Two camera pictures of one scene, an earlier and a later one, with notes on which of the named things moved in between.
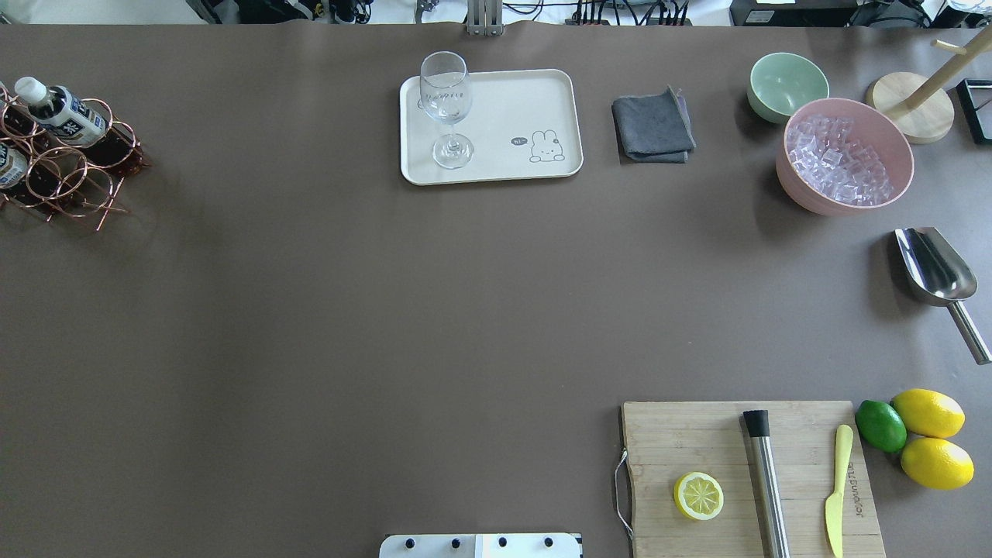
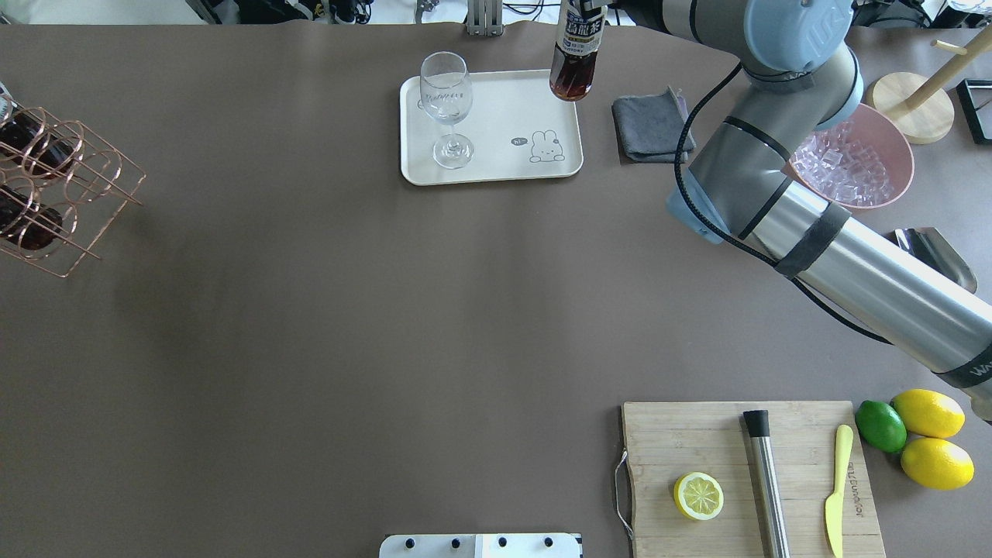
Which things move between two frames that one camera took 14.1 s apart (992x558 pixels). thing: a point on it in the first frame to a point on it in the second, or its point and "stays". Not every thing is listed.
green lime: [881, 425] stays
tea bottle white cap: [56, 110] to [580, 32]
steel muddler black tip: [757, 424] stays
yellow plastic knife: [834, 505] stays
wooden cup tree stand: [919, 111] stays
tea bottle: [14, 165] to [32, 142]
